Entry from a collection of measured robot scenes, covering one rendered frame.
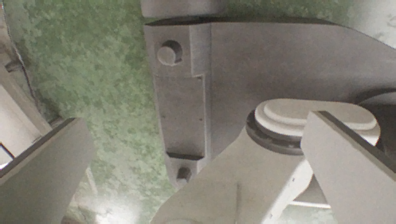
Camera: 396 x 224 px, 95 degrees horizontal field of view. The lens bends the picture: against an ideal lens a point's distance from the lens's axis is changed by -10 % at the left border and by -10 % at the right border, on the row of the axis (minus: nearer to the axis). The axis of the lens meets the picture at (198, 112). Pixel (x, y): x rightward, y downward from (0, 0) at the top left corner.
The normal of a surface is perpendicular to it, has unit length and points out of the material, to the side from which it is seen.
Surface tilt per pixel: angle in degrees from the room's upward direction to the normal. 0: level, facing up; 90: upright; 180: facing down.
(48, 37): 0
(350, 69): 0
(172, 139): 0
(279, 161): 90
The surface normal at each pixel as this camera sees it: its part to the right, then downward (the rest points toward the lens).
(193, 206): 0.05, -0.99
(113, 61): -0.21, 0.50
